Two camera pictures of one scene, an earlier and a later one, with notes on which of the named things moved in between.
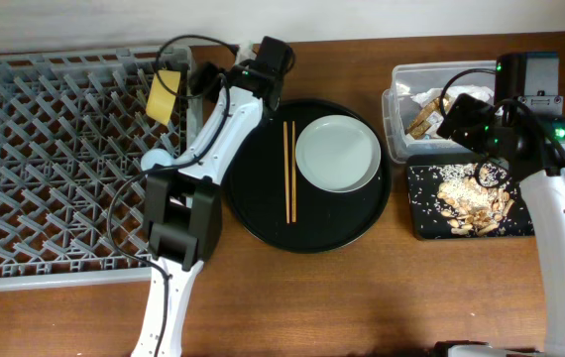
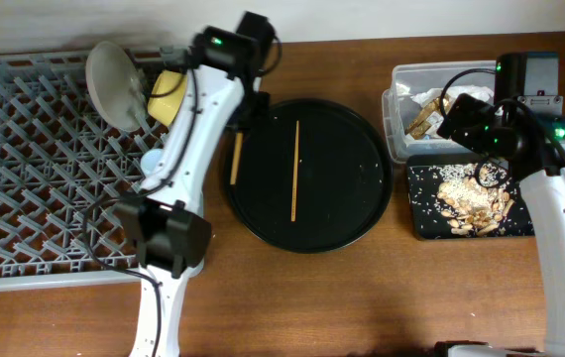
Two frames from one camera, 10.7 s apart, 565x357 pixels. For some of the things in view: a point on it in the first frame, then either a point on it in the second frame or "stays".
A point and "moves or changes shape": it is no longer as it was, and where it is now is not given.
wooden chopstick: [286, 169] moves or changes shape
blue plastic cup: [156, 156] stays
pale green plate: [338, 154] -> [117, 84]
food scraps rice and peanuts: [471, 207] stays
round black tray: [326, 220] stays
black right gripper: [476, 111] stays
